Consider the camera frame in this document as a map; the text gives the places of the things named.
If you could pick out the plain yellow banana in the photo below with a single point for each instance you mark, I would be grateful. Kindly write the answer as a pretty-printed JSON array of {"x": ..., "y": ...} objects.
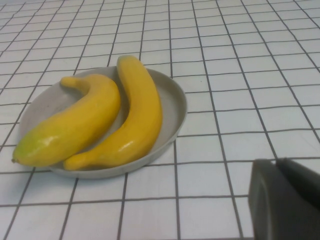
[{"x": 142, "y": 112}]

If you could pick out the yellow banana with green end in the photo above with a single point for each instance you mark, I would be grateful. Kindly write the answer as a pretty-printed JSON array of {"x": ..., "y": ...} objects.
[{"x": 75, "y": 130}]

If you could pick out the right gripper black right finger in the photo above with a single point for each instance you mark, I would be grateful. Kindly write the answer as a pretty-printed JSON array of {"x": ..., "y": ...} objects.
[{"x": 302, "y": 182}]

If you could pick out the white grid tablecloth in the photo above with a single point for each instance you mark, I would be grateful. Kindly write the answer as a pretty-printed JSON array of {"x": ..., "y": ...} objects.
[{"x": 225, "y": 62}]

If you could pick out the grey round plate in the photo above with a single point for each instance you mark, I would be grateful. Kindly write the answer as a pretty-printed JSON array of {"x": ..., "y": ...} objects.
[{"x": 172, "y": 105}]

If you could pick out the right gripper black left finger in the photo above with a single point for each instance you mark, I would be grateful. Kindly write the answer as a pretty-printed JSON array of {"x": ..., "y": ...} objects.
[{"x": 275, "y": 212}]

